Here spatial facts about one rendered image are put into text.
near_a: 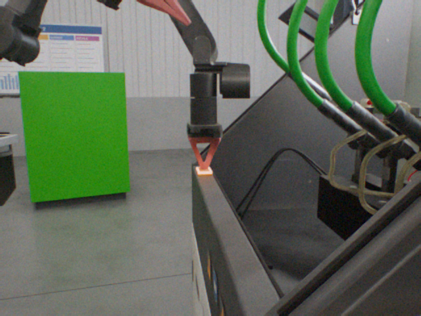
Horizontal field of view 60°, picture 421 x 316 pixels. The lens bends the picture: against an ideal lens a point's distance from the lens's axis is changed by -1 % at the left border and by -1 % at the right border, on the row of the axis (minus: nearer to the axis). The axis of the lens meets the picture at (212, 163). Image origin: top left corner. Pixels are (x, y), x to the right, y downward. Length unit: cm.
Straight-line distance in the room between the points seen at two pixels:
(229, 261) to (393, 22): 79
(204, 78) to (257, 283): 49
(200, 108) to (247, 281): 46
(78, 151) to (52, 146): 24
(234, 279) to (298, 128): 61
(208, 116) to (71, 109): 302
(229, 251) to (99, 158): 341
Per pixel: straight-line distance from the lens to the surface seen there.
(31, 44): 94
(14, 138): 83
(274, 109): 91
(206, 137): 77
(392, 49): 103
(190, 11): 79
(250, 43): 760
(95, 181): 384
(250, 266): 40
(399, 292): 29
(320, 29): 43
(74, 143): 375
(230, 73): 76
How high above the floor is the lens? 113
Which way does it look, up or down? 11 degrees down
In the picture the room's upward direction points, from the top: straight up
